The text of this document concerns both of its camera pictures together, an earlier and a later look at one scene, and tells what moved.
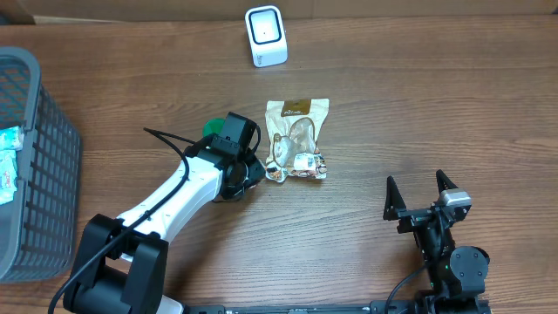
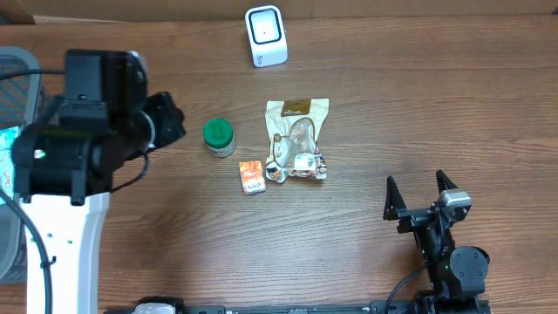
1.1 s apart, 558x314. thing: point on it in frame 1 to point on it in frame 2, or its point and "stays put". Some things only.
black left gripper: [259, 170] to [166, 105]
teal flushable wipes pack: [8, 176] stays put
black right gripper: [411, 217] stays put
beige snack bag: [295, 126] stays put
